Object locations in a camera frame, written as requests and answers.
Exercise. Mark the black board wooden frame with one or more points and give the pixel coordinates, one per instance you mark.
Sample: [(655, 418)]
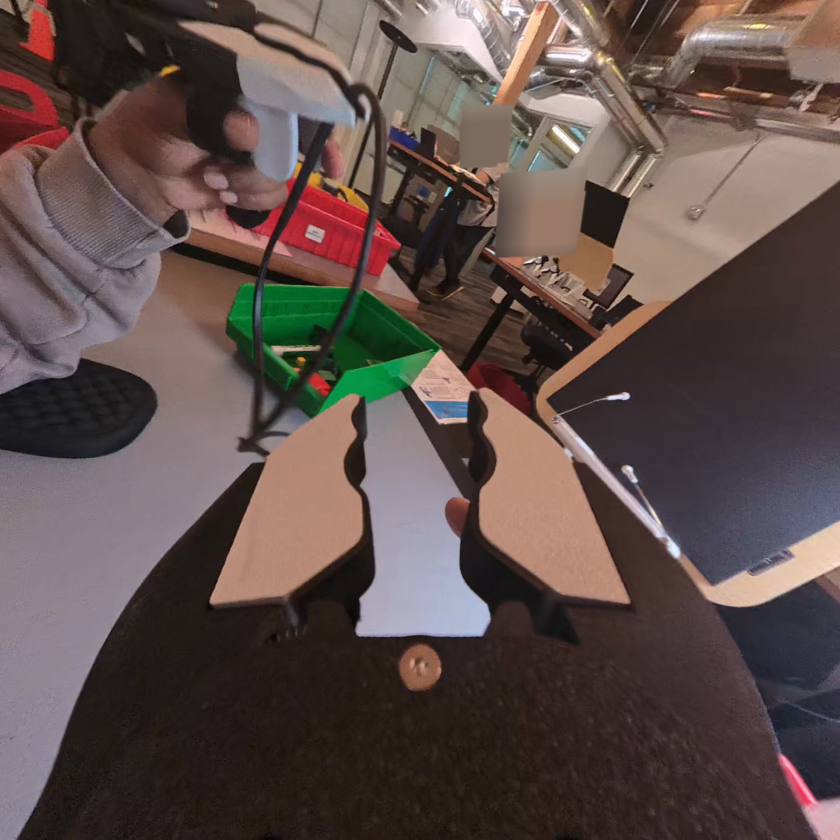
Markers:
[(709, 407)]

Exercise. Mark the green plastic bin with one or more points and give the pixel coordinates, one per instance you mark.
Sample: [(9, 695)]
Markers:
[(380, 341)]

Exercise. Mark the printed paper sheet blue patch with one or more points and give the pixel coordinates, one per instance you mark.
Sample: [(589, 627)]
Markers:
[(446, 394)]

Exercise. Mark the red plastic case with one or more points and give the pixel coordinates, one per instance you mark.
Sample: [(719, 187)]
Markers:
[(26, 111)]

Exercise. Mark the red fabric bag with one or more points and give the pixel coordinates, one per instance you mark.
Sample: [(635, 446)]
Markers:
[(502, 384)]

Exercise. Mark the black board tan frame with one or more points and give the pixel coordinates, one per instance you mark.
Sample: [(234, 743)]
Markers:
[(600, 223)]

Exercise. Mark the black office chair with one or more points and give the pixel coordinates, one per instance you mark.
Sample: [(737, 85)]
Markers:
[(551, 351)]

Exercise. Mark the person's left hand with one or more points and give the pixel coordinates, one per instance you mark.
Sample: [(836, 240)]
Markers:
[(144, 144)]

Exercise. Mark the orange traffic cone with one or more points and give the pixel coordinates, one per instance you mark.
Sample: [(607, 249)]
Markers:
[(39, 29)]

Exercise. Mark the dark rounded pad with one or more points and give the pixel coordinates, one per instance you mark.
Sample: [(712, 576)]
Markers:
[(72, 410)]

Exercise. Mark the wooden top desk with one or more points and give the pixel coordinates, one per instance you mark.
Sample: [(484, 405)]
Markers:
[(426, 164), (558, 302)]

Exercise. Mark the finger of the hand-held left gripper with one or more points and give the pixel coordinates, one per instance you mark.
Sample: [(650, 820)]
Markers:
[(289, 92), (302, 46)]

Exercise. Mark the white board stand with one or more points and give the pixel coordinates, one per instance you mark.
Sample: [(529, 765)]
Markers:
[(617, 472)]

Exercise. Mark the red plastic bin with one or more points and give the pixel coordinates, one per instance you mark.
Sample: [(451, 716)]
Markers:
[(797, 784)]

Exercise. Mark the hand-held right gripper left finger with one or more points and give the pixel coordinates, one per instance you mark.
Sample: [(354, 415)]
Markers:
[(295, 525)]

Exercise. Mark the red block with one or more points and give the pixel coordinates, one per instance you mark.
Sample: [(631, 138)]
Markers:
[(320, 384)]

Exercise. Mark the red basket yellow rim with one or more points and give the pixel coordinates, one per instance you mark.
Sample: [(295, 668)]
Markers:
[(328, 229)]

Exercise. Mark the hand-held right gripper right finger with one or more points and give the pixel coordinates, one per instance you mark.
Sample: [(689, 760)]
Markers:
[(544, 525)]

